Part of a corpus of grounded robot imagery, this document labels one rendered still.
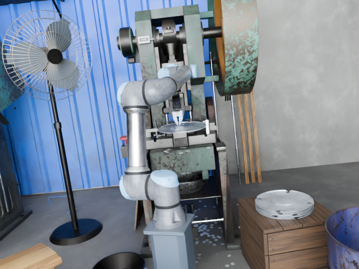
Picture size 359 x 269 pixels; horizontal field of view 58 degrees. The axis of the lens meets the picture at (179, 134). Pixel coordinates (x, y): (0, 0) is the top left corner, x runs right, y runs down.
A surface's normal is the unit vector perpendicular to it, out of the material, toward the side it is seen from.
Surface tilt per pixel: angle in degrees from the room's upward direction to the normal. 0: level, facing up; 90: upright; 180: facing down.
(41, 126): 90
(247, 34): 100
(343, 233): 88
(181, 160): 90
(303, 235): 90
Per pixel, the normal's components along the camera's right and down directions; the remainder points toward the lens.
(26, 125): 0.00, 0.18
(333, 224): 0.58, 0.04
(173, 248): -0.29, 0.21
